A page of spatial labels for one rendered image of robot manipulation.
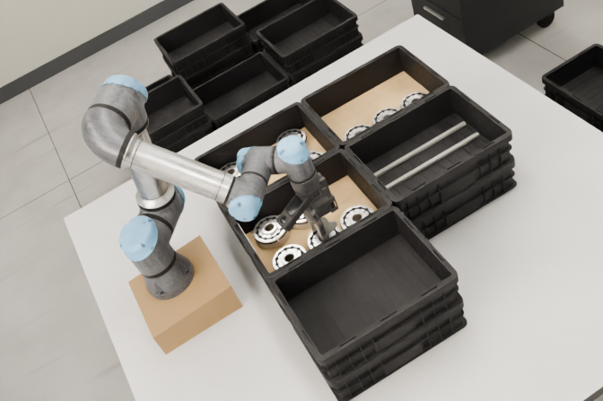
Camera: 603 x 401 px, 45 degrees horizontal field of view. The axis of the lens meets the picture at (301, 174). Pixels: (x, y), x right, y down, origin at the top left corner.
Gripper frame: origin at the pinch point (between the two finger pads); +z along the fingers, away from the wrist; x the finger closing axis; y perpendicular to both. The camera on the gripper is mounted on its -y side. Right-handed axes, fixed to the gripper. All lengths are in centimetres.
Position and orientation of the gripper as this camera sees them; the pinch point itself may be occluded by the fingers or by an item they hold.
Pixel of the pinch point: (318, 235)
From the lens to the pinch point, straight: 206.2
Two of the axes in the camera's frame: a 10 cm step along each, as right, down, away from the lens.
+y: 8.2, -5.3, 2.1
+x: -5.0, -5.1, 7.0
